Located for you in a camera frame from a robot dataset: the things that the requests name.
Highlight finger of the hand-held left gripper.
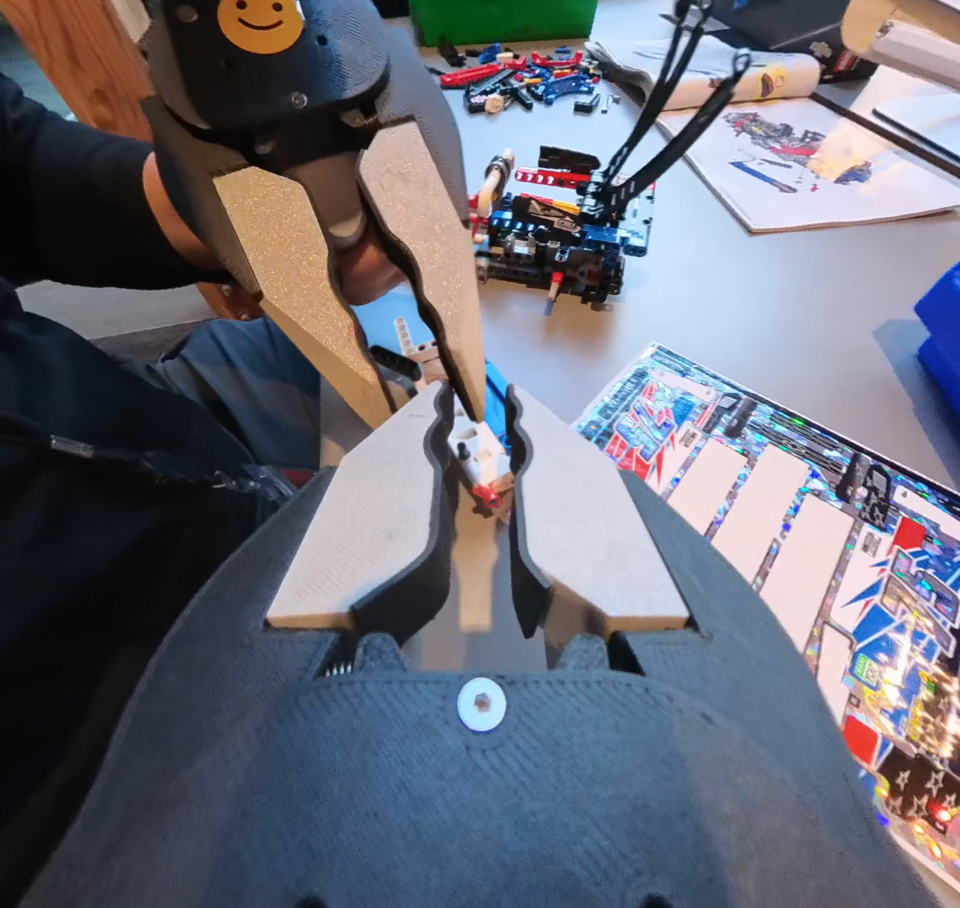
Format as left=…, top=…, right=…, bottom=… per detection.
left=357, top=115, right=489, bottom=423
left=212, top=164, right=397, bottom=431

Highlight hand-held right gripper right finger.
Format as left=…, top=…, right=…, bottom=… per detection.
left=507, top=385, right=691, bottom=641

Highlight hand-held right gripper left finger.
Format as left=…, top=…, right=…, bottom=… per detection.
left=266, top=381, right=457, bottom=645

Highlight white and blue brick panel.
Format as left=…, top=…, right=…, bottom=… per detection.
left=369, top=314, right=520, bottom=523

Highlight toy brick car model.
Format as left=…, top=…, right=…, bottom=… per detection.
left=468, top=0, right=753, bottom=318

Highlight person's left forearm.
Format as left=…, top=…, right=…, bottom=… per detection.
left=0, top=71, right=162, bottom=287

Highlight person's left hand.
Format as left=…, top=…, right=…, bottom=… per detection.
left=142, top=150, right=413, bottom=308

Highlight person's blue jeans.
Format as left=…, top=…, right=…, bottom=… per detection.
left=146, top=315, right=324, bottom=474

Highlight holographic sticker sheet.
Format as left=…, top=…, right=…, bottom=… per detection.
left=573, top=341, right=960, bottom=908

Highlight pile of loose toy bricks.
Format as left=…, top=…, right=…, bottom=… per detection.
left=438, top=41, right=605, bottom=114

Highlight open instruction booklet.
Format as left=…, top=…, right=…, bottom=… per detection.
left=585, top=38, right=960, bottom=236

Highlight blue plastic bin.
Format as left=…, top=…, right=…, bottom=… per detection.
left=913, top=261, right=960, bottom=418

